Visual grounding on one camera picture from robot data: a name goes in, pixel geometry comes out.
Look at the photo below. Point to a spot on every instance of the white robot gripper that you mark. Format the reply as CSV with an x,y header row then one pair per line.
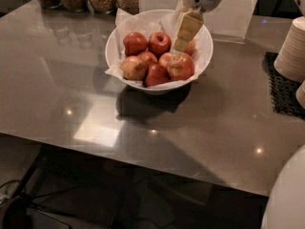
x,y
193,21

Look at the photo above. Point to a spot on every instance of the white bowl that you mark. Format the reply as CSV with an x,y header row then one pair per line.
x,y
140,53

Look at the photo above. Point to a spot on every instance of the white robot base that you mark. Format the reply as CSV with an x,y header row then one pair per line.
x,y
286,204

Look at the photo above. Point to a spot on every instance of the yellow-red apple back right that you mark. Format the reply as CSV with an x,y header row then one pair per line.
x,y
190,48

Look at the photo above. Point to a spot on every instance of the red apple back middle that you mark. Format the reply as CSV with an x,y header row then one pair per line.
x,y
159,43

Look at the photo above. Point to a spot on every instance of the small orange apple centre right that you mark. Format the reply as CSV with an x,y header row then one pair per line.
x,y
165,59

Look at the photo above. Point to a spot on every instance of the large red apple front right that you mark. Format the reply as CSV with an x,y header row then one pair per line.
x,y
181,67

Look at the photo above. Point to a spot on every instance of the small red apple centre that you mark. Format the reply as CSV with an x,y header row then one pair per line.
x,y
147,57

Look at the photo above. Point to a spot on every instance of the red apple back left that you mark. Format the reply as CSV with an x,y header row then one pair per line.
x,y
135,43

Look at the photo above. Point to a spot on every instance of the white paper bowl liner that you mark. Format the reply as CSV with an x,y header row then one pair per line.
x,y
146,23

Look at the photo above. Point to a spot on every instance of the red apple front middle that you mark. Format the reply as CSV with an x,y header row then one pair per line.
x,y
156,75

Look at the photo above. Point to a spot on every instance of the clear acrylic sign holder right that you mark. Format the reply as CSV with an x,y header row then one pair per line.
x,y
230,21

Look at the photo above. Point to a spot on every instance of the stack of paper cups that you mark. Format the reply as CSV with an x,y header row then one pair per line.
x,y
300,95
290,61

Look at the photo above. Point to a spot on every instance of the black rubber mat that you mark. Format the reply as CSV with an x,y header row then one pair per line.
x,y
282,90

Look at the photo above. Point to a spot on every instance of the dark round object on floor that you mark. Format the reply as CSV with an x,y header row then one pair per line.
x,y
13,214

